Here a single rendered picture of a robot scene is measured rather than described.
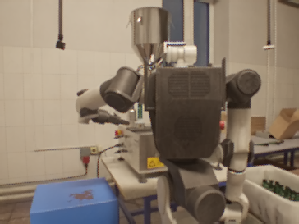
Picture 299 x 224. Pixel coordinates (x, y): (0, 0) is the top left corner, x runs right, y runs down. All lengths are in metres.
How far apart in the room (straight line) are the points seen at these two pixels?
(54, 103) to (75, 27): 0.96
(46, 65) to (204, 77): 2.34
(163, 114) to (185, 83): 0.11
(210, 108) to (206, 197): 0.27
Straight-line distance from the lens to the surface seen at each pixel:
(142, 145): 1.25
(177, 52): 0.85
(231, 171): 0.91
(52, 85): 2.79
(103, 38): 2.94
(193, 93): 0.65
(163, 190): 0.83
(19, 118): 2.84
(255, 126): 3.00
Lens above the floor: 1.23
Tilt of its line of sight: 4 degrees down
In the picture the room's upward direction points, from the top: straight up
